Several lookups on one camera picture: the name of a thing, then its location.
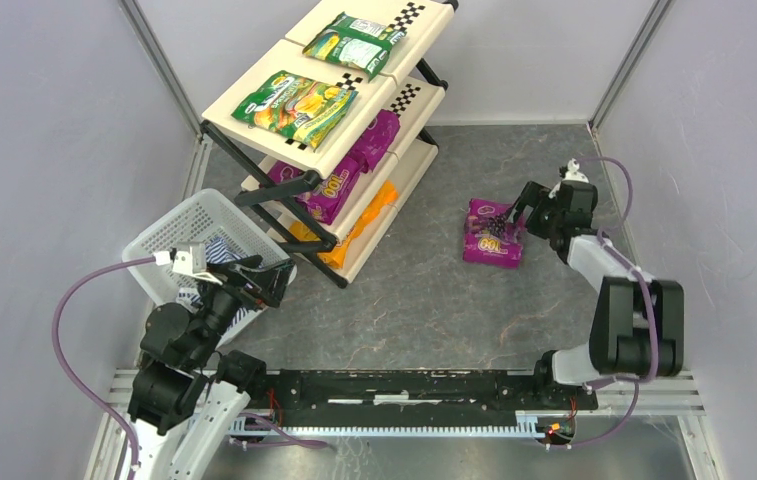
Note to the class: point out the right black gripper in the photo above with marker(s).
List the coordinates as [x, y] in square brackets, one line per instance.
[527, 210]

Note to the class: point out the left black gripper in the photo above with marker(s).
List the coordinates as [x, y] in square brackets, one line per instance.
[245, 279]

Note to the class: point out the purple candy bag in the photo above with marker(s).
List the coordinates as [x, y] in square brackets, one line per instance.
[370, 148]
[325, 202]
[491, 235]

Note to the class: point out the orange candy bag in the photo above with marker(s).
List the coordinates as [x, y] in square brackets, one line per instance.
[336, 257]
[384, 197]

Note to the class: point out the green yellow candy bag front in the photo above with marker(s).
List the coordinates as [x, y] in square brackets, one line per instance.
[295, 107]

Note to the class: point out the green candy bag back side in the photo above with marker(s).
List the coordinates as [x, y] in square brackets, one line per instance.
[355, 43]

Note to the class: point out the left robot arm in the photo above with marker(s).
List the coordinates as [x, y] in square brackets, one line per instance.
[182, 414]

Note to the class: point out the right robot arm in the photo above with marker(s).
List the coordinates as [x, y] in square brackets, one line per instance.
[637, 331]

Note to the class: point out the purple candy bag on shelf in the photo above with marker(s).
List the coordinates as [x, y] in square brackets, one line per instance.
[325, 202]

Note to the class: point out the cream checkered three-tier shelf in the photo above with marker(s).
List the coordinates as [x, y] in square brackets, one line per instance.
[278, 169]

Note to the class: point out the blue striped cloth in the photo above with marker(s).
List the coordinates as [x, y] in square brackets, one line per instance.
[217, 252]

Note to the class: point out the white plastic mesh basket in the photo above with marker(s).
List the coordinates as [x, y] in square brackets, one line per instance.
[201, 217]

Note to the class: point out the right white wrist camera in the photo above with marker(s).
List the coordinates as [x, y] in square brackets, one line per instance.
[569, 173]

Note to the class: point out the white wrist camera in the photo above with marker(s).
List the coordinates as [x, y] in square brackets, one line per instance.
[186, 259]
[569, 173]

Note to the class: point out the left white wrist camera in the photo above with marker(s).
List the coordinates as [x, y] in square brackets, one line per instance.
[186, 259]

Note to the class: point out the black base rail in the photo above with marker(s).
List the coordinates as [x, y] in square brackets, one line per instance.
[373, 399]

